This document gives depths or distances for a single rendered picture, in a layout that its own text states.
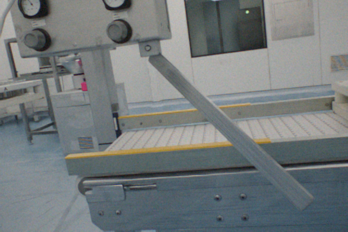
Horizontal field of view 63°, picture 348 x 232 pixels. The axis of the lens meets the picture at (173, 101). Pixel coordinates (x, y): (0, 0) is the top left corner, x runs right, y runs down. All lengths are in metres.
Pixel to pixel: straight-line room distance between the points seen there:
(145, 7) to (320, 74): 5.25
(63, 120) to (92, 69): 2.51
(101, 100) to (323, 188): 0.55
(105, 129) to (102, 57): 0.19
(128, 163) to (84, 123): 2.67
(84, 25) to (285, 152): 0.35
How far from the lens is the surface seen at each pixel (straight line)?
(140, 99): 5.89
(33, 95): 1.19
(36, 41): 0.45
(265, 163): 0.37
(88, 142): 3.19
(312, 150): 0.48
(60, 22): 0.46
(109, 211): 0.55
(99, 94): 0.79
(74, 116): 3.19
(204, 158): 0.46
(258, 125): 0.68
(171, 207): 0.51
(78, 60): 3.26
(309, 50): 5.51
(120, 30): 0.39
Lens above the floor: 1.05
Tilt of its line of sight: 10 degrees down
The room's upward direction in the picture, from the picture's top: 8 degrees counter-clockwise
